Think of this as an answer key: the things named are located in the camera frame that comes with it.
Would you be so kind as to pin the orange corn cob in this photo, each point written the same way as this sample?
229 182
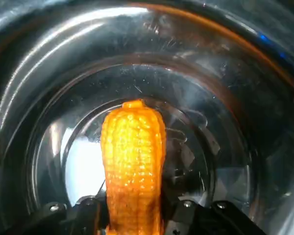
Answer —
132 159

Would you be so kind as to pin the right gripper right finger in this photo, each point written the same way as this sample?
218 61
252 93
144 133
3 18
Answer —
210 220

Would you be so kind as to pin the pale green steel pot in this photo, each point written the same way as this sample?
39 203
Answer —
63 73

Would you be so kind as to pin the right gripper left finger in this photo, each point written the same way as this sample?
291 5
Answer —
63 220

